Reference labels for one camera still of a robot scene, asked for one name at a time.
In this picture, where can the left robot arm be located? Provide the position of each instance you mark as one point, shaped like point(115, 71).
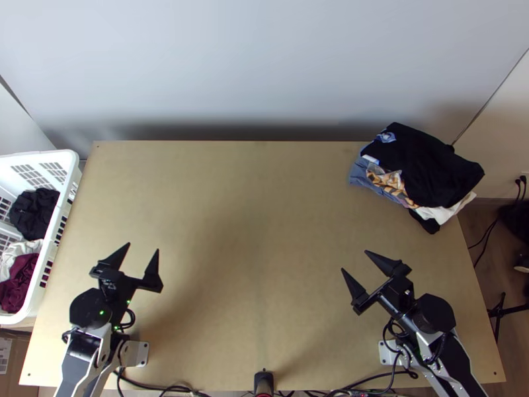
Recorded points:
point(89, 310)

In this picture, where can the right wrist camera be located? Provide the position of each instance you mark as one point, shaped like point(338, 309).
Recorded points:
point(406, 297)

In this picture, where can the pile of folded clothes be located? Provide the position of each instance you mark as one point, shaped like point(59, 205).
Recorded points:
point(434, 169)

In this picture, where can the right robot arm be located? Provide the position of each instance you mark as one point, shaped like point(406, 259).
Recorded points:
point(434, 314)

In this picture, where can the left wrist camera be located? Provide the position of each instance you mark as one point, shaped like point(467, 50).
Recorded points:
point(108, 284)

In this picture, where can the white laundry basket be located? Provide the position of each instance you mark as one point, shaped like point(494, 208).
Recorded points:
point(37, 156)

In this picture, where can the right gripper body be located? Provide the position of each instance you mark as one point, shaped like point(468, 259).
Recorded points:
point(392, 293)

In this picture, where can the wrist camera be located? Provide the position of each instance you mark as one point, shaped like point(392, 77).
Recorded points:
point(406, 297)
point(108, 284)

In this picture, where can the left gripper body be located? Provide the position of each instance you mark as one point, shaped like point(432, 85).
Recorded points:
point(120, 285)

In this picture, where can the black tripod stand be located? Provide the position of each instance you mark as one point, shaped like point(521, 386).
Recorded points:
point(502, 308)

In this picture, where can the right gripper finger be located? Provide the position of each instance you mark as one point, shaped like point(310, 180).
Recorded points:
point(357, 295)
point(390, 266)

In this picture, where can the black garment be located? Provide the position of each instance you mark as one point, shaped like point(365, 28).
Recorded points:
point(33, 211)

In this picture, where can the maroon garment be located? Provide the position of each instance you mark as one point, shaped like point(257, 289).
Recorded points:
point(16, 277)

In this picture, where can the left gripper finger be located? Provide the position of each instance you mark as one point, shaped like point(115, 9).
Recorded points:
point(152, 275)
point(115, 259)

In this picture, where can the cardboard box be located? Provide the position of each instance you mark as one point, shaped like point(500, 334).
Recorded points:
point(16, 351)

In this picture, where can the white garment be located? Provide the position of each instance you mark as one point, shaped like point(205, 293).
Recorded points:
point(20, 248)

